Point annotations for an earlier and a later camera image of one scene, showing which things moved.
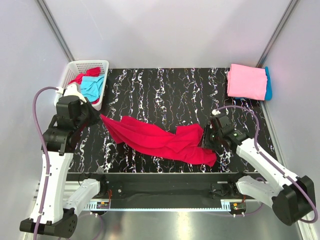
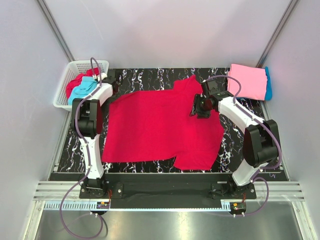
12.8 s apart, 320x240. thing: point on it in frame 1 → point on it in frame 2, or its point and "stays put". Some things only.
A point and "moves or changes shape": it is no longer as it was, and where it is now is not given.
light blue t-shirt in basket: (91, 86) stays put
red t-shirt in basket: (91, 72) stays put
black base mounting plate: (166, 187) stays put
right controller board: (238, 206) stays put
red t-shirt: (185, 141) moves or changes shape
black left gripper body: (89, 114) → (118, 91)
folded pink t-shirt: (246, 82) stays put
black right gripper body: (211, 139) → (200, 106)
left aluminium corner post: (56, 30) stays put
